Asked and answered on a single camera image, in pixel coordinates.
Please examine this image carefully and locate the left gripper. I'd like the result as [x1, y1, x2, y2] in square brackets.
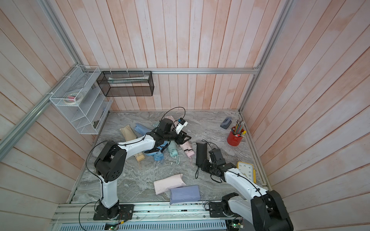
[164, 127, 192, 145]

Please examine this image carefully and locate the black umbrella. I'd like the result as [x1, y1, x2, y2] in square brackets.
[195, 140, 216, 179]

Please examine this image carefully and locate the small pink umbrella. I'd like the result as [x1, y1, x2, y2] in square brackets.
[180, 141, 195, 164]

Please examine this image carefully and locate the blue umbrella sleeve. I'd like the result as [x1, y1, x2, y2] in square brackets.
[134, 123, 152, 137]

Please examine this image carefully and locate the blue umbrella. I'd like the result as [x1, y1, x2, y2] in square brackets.
[144, 141, 169, 163]

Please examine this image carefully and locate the beige umbrella sleeve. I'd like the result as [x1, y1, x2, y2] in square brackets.
[120, 125, 137, 141]

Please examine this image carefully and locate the small pink umbrella sleeve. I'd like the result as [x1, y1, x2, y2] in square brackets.
[165, 116, 178, 128]

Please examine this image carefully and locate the mint green umbrella sleeve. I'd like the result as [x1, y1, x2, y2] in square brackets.
[153, 121, 160, 128]

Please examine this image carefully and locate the beige umbrella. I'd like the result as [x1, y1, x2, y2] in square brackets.
[134, 152, 145, 169]

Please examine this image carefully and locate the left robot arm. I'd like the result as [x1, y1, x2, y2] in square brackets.
[94, 118, 191, 219]

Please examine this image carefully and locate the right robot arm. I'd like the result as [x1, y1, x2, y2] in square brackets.
[196, 147, 294, 231]

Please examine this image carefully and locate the yellow alarm clock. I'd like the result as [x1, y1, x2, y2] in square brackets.
[237, 162, 256, 183]

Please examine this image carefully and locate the red pencil cup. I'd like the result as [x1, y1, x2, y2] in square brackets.
[227, 120, 247, 147]

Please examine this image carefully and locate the lavender umbrella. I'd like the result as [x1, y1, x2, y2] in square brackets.
[170, 185, 200, 204]

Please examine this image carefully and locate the grey stapler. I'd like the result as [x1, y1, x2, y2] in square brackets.
[220, 116, 232, 130]

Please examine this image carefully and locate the large pink umbrella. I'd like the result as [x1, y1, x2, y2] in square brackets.
[154, 174, 186, 195]

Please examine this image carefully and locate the black mesh basket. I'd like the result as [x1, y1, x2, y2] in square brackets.
[97, 70, 155, 97]

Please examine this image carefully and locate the tape roll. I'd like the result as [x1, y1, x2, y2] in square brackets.
[63, 92, 84, 105]

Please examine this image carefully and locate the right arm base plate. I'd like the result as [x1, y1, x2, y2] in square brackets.
[207, 201, 233, 218]

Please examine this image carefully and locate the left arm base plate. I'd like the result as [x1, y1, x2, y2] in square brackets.
[93, 203, 135, 220]

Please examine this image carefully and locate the white wire shelf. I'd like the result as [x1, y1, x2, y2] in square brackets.
[50, 65, 113, 135]

